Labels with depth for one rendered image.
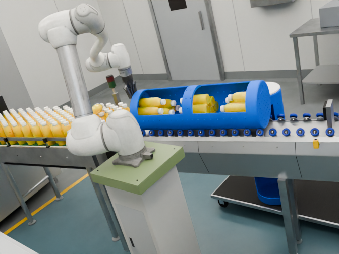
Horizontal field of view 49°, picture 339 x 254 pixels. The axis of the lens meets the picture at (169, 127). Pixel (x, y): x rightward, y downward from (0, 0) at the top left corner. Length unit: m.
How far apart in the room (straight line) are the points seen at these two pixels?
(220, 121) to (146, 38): 5.11
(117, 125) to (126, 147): 0.13
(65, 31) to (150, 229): 1.12
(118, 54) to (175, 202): 1.01
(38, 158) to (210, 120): 1.62
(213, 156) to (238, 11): 3.81
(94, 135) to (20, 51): 4.97
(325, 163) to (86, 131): 1.29
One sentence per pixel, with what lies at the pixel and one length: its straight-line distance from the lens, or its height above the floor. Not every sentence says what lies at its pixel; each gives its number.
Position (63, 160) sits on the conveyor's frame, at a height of 0.79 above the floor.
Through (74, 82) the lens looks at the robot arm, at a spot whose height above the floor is 1.53.
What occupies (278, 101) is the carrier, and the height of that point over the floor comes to 0.96.
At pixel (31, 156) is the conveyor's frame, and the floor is 0.81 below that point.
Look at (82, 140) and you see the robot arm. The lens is 1.95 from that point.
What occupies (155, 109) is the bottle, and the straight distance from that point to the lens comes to 2.44.
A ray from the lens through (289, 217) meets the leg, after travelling 2.50.
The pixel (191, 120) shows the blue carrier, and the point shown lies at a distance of 2.26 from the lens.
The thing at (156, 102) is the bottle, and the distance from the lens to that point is 2.46.
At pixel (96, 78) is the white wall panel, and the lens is 7.62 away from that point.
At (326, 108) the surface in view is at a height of 1.08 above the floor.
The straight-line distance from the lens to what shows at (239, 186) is 3.19.
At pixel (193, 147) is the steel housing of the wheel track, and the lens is 2.37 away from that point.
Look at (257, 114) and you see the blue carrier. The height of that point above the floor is 1.09.
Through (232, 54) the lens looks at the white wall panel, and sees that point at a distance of 6.13.
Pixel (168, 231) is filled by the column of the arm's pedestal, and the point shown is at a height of 0.63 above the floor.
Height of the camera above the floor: 1.94
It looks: 23 degrees down
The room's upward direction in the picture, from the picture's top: 16 degrees counter-clockwise
